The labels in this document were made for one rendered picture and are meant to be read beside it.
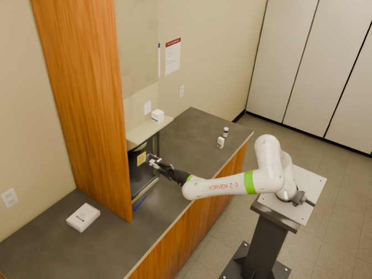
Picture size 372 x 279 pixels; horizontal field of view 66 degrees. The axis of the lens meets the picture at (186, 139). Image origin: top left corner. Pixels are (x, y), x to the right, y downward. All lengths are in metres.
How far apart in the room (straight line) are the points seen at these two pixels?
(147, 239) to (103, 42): 1.11
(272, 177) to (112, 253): 0.97
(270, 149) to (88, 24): 0.96
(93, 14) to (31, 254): 1.29
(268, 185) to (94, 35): 0.99
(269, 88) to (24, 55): 3.54
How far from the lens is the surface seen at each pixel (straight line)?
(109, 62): 1.25
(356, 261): 3.31
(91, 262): 1.75
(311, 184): 2.04
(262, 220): 2.16
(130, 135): 1.56
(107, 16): 1.19
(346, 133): 4.51
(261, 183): 1.40
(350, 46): 4.11
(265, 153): 1.42
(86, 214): 1.90
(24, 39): 1.60
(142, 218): 1.88
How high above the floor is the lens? 2.41
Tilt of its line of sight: 36 degrees down
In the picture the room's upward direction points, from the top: 4 degrees clockwise
